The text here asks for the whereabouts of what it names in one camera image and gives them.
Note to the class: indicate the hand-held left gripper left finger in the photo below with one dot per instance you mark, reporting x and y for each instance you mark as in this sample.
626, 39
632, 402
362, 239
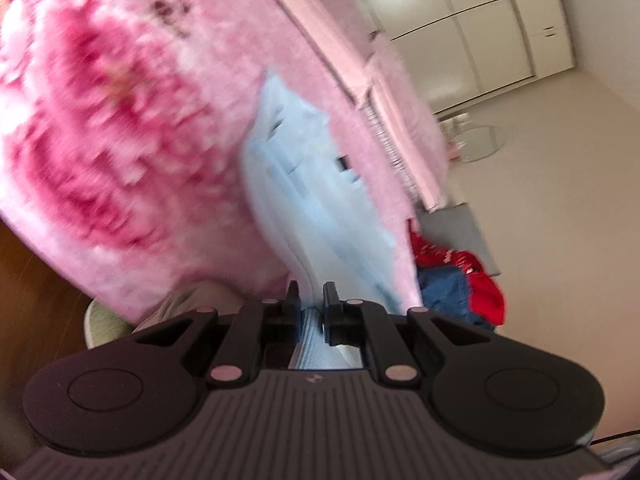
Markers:
292, 310

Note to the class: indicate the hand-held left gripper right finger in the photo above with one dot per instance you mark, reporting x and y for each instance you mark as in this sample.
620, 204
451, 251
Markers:
331, 315

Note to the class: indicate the light blue sweatshirt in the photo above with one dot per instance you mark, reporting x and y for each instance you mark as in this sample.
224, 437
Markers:
300, 185

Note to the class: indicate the person's leg in beige trousers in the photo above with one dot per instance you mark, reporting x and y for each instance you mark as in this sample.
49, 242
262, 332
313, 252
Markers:
200, 297

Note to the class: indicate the blue jeans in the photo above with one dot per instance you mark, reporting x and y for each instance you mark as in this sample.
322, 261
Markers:
445, 290

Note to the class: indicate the red knit sweater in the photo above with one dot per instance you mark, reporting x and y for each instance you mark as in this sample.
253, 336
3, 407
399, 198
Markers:
485, 290

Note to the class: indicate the pale cream round object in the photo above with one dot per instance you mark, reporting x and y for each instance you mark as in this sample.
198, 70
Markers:
102, 325

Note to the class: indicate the oval mirror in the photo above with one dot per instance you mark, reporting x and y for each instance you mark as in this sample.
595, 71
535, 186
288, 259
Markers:
480, 142

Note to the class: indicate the pink floral bedspread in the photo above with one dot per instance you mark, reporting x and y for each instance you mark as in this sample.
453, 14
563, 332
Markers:
100, 160

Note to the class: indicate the white wardrobe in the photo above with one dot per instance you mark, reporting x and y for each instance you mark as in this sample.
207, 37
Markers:
475, 35

